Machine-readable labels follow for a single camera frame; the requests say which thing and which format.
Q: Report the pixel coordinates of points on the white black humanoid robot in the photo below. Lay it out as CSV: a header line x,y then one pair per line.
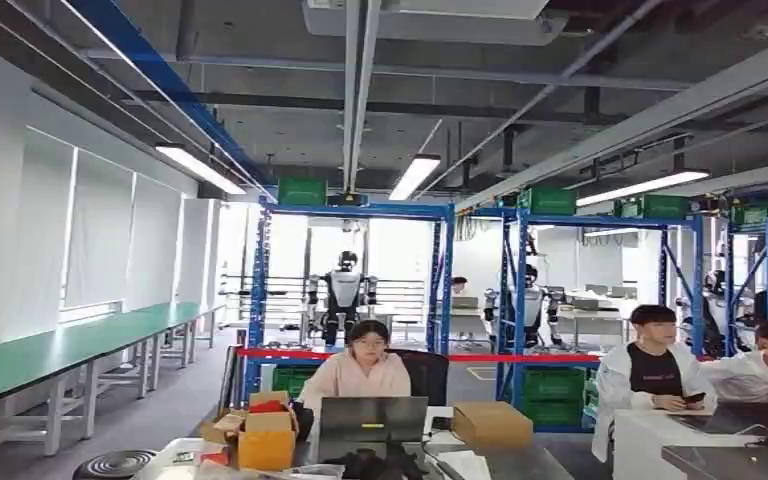
x,y
714,311
531,308
344,295

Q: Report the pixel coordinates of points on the ceiling tube light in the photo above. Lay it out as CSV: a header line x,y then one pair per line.
x,y
198,169
414,175
642,187

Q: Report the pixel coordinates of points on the distant seated person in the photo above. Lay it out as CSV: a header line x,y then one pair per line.
x,y
459,285

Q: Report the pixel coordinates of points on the green plastic crate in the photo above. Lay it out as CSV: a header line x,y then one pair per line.
x,y
553,413
662,207
554,384
291,381
550,201
752,214
301,191

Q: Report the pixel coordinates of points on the person in pink top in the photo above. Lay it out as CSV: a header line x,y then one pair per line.
x,y
357,378

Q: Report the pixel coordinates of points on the black padded office chair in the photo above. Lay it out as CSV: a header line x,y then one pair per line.
x,y
430,378

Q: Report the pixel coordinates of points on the red barrier tape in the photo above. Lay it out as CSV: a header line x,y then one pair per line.
x,y
510,358

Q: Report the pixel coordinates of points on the grey laptop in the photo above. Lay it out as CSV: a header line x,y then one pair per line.
x,y
372,417

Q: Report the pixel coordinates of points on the closed brown cardboard box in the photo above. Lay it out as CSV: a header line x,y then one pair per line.
x,y
493,424

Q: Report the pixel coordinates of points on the ceiling air conditioning unit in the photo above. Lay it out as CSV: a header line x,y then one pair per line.
x,y
424,23

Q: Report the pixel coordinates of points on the white roller blind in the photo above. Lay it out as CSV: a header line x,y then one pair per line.
x,y
153,245
99,232

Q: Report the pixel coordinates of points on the open yellow cardboard box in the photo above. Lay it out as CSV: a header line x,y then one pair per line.
x,y
266,444

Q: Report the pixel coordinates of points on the blue ceiling beam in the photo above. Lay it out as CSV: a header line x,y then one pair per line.
x,y
159,73

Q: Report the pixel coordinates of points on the person in white coat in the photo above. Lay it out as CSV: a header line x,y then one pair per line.
x,y
652,371

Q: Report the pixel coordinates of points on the white desk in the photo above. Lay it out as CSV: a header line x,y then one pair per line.
x,y
642,440

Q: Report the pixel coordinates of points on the black round coiled disc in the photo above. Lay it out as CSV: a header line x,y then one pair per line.
x,y
122,464

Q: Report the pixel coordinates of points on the black phone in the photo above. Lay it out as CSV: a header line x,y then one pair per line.
x,y
694,398

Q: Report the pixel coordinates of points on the long green workbench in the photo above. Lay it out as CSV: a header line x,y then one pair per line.
x,y
39,358

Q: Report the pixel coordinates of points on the dark open laptop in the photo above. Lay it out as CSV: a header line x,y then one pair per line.
x,y
742,417

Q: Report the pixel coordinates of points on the person leaning over desk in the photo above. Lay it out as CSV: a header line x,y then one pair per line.
x,y
762,374

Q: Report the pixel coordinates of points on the steel bench top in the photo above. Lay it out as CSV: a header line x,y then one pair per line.
x,y
735,464

